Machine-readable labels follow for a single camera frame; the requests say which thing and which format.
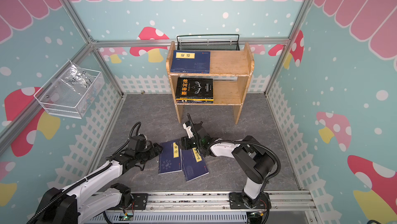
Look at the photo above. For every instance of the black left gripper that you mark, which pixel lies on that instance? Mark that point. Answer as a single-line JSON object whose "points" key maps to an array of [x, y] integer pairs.
{"points": [[151, 149]]}

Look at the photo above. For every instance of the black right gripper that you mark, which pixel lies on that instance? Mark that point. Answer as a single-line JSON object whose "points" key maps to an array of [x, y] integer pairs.
{"points": [[188, 142]]}

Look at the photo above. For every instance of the yellow cover book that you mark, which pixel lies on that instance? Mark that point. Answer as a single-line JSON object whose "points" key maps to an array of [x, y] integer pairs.
{"points": [[195, 101]]}

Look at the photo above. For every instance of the black book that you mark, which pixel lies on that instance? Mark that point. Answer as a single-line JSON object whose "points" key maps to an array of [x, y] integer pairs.
{"points": [[195, 89]]}

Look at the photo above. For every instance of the blue book small yellow label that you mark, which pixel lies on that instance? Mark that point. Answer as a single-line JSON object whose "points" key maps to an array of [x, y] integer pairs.
{"points": [[185, 61]]}

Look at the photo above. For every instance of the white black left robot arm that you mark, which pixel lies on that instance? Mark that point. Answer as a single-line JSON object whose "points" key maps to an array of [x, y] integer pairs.
{"points": [[52, 211]]}

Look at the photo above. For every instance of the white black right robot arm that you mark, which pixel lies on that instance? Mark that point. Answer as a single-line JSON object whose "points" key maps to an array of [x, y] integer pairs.
{"points": [[258, 162]]}

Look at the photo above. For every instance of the navy book left yellow label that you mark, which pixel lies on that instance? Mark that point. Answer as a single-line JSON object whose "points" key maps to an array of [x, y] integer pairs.
{"points": [[170, 159]]}

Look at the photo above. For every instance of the navy book tilted yellow label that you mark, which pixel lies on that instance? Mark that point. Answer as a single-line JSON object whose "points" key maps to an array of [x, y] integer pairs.
{"points": [[193, 165]]}

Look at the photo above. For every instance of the wooden two-tier bookshelf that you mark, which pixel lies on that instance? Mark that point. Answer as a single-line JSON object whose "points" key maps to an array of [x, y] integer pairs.
{"points": [[237, 63]]}

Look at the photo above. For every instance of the clear plastic bag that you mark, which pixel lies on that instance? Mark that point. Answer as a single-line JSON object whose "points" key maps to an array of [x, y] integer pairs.
{"points": [[77, 87]]}

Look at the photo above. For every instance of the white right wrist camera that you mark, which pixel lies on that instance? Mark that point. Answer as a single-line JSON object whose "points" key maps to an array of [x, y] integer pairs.
{"points": [[188, 128]]}

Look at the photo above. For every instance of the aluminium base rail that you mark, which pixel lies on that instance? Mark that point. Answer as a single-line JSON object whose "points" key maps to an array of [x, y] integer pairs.
{"points": [[186, 207]]}

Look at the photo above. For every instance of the black wire mesh basket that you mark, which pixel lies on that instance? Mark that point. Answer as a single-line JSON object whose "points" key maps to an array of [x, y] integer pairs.
{"points": [[228, 42]]}

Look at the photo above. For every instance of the white wire wall basket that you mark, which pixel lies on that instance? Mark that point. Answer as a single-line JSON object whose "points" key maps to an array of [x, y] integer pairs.
{"points": [[48, 95]]}

